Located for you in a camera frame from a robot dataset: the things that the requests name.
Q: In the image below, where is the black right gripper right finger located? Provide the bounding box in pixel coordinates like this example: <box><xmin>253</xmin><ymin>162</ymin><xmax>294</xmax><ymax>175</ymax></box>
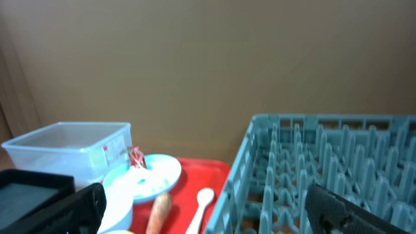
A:
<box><xmin>304</xmin><ymin>185</ymin><xmax>407</xmax><ymax>234</ymax></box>

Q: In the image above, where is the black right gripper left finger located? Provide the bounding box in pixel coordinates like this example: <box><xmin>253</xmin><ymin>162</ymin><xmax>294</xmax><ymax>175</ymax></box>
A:
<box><xmin>1</xmin><ymin>183</ymin><xmax>107</xmax><ymax>234</ymax></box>

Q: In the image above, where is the black square bin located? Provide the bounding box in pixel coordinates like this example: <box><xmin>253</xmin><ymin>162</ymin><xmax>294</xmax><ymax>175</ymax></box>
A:
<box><xmin>1</xmin><ymin>169</ymin><xmax>75</xmax><ymax>229</ymax></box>

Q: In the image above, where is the clear plastic bin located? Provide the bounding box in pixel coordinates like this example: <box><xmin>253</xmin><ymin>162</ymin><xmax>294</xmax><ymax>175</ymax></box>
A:
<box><xmin>1</xmin><ymin>122</ymin><xmax>132</xmax><ymax>187</ymax></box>

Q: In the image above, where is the light blue plate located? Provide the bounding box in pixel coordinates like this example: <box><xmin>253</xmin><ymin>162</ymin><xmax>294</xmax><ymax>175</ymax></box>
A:
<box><xmin>103</xmin><ymin>154</ymin><xmax>182</xmax><ymax>205</ymax></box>

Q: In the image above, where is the red plastic tray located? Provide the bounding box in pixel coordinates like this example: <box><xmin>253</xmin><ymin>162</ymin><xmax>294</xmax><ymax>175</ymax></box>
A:
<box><xmin>129</xmin><ymin>158</ymin><xmax>230</xmax><ymax>234</ymax></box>

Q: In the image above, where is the grey dishwasher rack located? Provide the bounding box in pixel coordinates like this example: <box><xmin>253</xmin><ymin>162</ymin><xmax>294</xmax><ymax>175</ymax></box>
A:
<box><xmin>204</xmin><ymin>114</ymin><xmax>415</xmax><ymax>233</ymax></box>

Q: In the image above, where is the yellow plastic cup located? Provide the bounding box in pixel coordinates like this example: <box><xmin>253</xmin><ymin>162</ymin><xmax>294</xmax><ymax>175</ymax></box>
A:
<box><xmin>105</xmin><ymin>230</ymin><xmax>135</xmax><ymax>234</ymax></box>

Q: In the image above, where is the light blue bowl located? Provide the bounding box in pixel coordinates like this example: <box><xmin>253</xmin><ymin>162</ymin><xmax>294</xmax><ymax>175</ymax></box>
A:
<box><xmin>97</xmin><ymin>187</ymin><xmax>133</xmax><ymax>234</ymax></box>

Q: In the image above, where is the white plastic spoon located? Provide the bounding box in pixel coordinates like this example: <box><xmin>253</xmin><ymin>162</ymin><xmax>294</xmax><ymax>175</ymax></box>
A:
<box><xmin>185</xmin><ymin>187</ymin><xmax>215</xmax><ymax>234</ymax></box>

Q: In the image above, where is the orange carrot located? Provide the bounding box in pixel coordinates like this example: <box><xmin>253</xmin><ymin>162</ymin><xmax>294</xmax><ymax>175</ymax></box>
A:
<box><xmin>146</xmin><ymin>192</ymin><xmax>173</xmax><ymax>234</ymax></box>

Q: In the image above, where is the red snack wrapper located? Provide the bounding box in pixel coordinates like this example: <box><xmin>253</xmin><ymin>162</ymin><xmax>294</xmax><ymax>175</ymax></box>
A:
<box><xmin>127</xmin><ymin>146</ymin><xmax>147</xmax><ymax>169</ymax></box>

